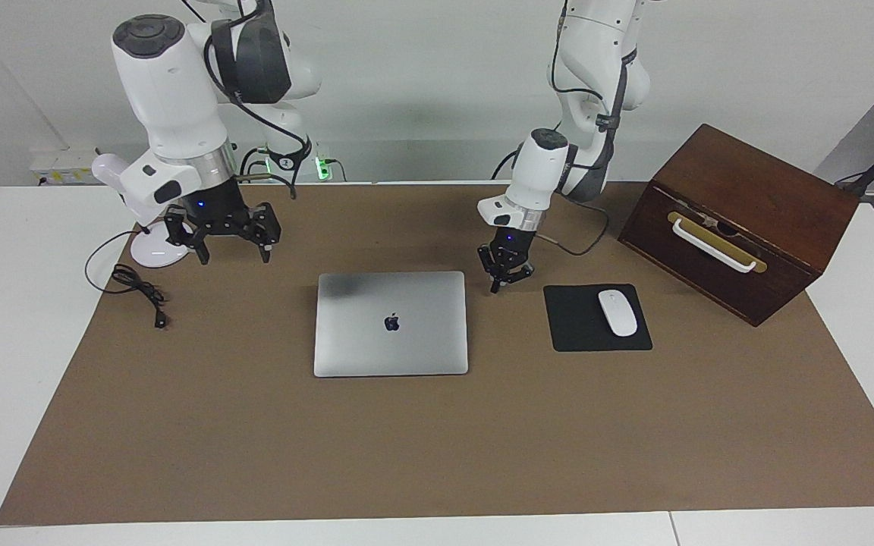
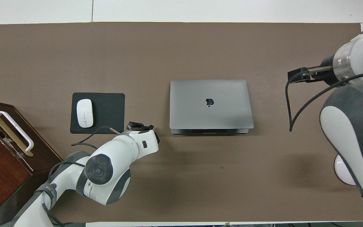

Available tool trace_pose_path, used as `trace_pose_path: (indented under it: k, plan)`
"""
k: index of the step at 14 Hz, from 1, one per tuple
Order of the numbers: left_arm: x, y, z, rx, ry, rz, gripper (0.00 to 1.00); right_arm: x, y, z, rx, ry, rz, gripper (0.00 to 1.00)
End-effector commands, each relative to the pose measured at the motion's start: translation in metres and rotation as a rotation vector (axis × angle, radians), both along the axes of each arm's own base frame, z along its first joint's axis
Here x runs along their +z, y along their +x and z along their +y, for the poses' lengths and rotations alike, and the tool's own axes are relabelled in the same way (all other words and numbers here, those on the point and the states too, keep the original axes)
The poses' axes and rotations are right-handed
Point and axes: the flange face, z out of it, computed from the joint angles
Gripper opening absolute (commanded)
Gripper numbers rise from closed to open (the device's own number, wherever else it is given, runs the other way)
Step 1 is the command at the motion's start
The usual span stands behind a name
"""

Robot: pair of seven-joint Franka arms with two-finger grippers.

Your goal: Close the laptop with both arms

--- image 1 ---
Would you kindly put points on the silver grey laptop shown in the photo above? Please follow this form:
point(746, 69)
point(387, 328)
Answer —
point(407, 349)

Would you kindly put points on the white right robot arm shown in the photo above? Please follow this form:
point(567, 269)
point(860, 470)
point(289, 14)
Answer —
point(171, 91)

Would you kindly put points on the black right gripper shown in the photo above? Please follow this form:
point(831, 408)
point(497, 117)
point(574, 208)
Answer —
point(217, 212)

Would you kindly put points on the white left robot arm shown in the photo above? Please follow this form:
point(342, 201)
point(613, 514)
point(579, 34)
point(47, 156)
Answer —
point(543, 167)

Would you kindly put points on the brown table mat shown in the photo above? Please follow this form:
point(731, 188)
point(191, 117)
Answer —
point(407, 455)

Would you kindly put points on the white desk lamp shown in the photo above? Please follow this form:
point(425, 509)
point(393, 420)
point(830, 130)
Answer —
point(150, 254)

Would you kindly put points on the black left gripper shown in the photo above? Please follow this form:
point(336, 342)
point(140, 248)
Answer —
point(513, 246)

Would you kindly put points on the dark brown wooden box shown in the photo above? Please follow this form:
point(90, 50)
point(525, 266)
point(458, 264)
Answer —
point(771, 197)

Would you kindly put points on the black mouse pad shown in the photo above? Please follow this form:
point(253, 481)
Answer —
point(573, 326)

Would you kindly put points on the white power strip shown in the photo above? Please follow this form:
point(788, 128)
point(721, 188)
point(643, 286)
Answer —
point(65, 171)

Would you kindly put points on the white computer mouse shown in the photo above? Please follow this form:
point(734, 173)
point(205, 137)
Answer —
point(617, 312)

